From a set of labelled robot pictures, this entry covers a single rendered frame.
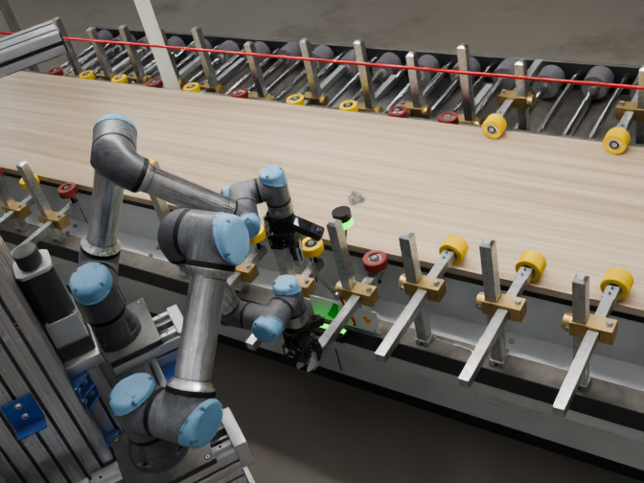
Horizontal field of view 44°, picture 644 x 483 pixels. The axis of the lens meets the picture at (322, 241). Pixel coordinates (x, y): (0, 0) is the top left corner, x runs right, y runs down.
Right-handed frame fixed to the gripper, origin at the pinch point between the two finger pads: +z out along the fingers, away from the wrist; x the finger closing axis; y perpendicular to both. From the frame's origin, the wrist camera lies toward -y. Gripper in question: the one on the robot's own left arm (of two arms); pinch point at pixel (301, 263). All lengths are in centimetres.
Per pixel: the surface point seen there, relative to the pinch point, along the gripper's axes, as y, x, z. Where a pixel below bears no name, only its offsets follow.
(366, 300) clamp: -18.8, 0.9, 15.4
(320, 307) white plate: -0.5, -5.9, 25.3
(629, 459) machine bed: -101, 7, 84
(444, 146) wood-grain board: -38, -78, 10
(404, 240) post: -35.0, 6.3, -13.9
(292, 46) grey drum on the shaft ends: 50, -191, 18
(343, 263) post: -13.0, -1.9, 2.0
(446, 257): -44.5, -6.0, 3.5
